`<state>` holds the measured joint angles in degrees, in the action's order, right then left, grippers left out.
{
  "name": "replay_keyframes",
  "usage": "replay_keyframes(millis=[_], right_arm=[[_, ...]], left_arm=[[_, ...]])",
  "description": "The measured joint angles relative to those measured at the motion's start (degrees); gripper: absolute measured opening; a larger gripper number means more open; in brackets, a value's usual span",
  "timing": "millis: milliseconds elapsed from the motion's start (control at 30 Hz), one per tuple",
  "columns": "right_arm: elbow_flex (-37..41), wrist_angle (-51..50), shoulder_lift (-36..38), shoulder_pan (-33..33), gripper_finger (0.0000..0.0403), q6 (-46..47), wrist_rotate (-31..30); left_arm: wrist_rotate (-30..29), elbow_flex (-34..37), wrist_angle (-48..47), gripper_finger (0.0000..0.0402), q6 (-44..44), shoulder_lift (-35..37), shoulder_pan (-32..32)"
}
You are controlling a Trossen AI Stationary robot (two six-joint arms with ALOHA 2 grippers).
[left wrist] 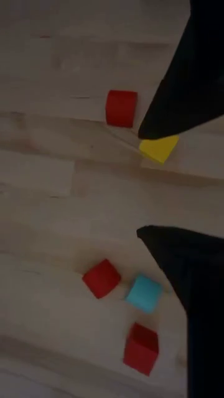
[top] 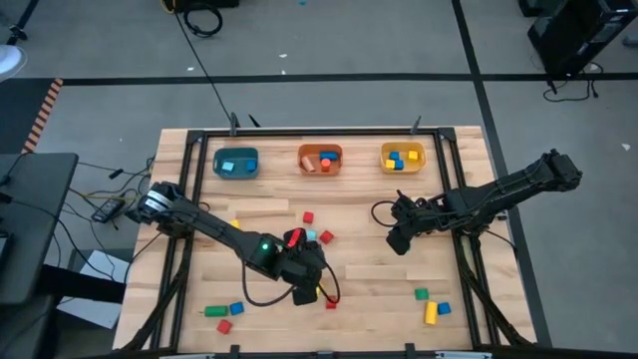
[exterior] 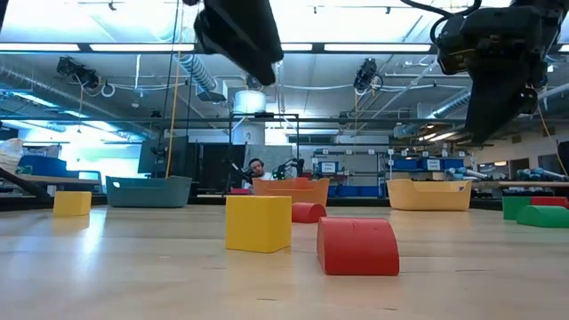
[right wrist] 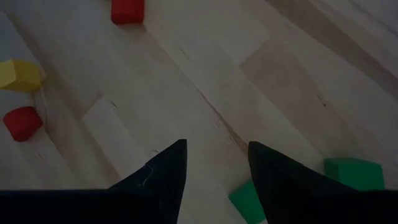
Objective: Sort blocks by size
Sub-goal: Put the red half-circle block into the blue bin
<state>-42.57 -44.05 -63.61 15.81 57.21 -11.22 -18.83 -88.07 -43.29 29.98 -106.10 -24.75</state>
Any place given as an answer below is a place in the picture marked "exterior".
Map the orange plastic bin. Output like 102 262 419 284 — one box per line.
252 177 331 207

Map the teal plastic bin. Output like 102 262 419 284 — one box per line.
105 175 193 209

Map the yellow plastic bin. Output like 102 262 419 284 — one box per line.
386 178 473 212

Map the yellow cube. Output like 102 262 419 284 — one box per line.
52 190 93 218
225 195 293 254

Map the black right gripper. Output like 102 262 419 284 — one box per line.
464 4 559 146

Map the wooden side table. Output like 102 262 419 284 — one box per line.
0 173 102 196

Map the black hanging cable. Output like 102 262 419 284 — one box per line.
156 0 180 155

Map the yellow slanting cable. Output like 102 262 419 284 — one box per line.
535 104 569 177

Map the long wooden table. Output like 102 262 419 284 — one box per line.
470 180 569 189

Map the blue crate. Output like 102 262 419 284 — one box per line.
17 154 68 178

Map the red cube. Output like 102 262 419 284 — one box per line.
531 196 569 210

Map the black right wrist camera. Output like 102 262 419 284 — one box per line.
436 15 473 76

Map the red half-round block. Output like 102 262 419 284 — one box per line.
291 202 328 224
316 216 401 277

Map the corrugated silver duct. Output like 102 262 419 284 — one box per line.
177 52 220 93

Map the dark cabinet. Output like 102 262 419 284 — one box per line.
195 142 247 193

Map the green cube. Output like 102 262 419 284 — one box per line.
501 196 533 221

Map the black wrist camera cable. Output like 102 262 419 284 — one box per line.
399 0 484 44

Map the green half-round block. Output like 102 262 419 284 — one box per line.
516 204 569 229

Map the white cylindrical tank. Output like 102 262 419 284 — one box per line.
233 90 268 115

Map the black monitor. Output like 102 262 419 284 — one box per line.
137 136 190 178

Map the white bag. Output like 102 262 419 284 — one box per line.
0 137 26 175

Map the person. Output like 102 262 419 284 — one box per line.
242 157 275 190

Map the row of low blue bins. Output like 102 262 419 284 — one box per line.
328 185 389 198

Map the yellow hanging cord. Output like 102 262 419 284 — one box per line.
164 0 186 179

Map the black aluminium table frame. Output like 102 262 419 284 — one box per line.
0 166 569 212

